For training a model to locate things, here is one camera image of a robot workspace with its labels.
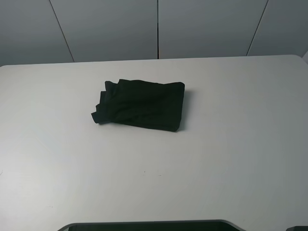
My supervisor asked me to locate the black printed t-shirt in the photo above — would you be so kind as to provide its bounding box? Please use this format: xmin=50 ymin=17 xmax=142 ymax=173
xmin=91 ymin=79 xmax=185 ymax=132

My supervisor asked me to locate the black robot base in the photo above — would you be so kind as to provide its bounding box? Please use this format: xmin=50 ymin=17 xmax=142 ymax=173
xmin=60 ymin=219 xmax=243 ymax=231

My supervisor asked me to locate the dark object bottom right corner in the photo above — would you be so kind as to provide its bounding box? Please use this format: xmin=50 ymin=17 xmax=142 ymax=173
xmin=286 ymin=226 xmax=308 ymax=231

